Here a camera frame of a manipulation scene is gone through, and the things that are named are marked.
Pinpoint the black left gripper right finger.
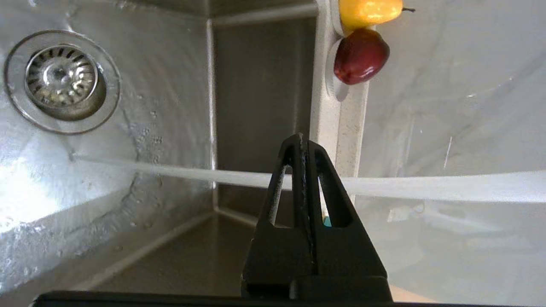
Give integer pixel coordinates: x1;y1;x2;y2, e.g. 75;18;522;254
305;140;393;302

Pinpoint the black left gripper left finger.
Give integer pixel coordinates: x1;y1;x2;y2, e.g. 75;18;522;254
241;133;316;299

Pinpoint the stainless steel sink basin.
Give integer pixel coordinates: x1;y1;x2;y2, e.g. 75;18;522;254
0;0;319;299

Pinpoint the dark red apple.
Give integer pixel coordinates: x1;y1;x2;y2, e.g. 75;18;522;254
333;28;390;86

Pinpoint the yellow pear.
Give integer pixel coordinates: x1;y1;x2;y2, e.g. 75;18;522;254
339;0;415;33

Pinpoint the round metal drain strainer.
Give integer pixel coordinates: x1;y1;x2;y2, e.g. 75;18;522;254
4;29;122;135

